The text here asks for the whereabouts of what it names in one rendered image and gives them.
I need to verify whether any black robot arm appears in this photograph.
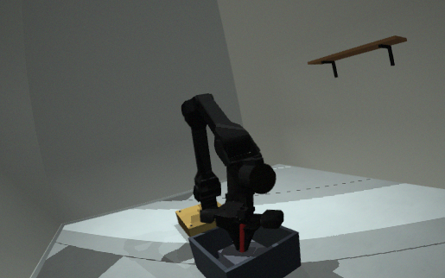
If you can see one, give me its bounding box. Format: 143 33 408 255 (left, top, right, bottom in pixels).
181 93 277 230

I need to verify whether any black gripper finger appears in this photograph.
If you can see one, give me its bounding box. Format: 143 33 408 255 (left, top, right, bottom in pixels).
224 225 240 250
243 225 261 251

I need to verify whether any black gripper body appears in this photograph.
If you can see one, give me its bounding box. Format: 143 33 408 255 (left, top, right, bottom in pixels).
200 188 284 229

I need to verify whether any dark red peg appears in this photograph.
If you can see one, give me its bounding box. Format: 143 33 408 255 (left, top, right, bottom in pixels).
239 224 245 252

